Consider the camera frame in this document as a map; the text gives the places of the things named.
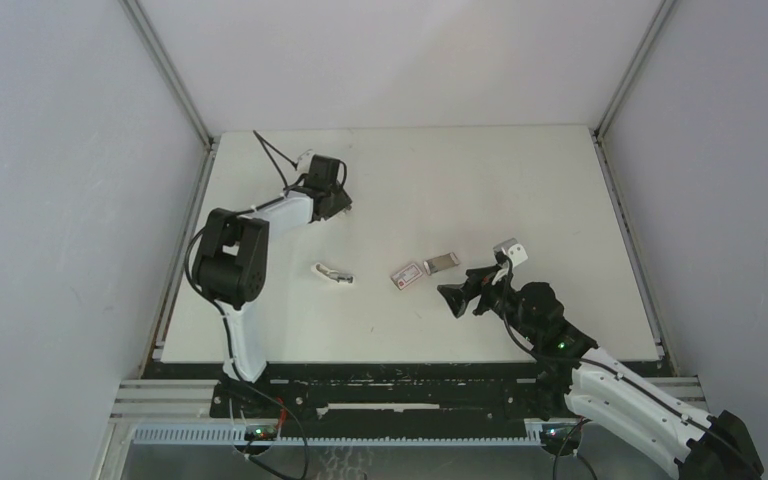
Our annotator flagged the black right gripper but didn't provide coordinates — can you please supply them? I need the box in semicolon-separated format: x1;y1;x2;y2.
439;264;540;344

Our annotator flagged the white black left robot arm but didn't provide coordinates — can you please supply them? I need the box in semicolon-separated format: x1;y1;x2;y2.
185;155;352;417

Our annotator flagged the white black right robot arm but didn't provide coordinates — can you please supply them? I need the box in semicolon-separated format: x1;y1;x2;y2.
437;265;764;479

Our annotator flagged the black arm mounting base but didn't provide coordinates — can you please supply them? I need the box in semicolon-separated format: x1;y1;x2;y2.
142;362;575;437

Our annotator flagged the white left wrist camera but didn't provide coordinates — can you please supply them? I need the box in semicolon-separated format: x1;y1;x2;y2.
296;149;315;173

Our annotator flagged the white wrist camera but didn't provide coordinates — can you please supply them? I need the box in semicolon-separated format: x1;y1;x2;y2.
296;149;315;173
493;238;529;268

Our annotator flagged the black right camera cable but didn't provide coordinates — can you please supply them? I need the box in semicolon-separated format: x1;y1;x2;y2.
499;261;756;465

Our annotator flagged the black camera cable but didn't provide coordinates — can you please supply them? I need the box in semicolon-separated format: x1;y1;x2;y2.
183;130;306;346
499;261;756;465

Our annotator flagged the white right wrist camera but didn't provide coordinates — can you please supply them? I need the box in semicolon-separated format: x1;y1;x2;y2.
493;238;529;268

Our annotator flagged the black left camera cable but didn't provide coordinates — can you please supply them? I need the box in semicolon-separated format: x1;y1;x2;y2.
183;130;306;346

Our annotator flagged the aluminium frame rail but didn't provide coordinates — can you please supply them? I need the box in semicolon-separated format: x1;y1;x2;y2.
110;380;217;420

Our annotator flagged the white slotted cable duct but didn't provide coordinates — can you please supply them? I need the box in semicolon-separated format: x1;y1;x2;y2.
132;424;542;447

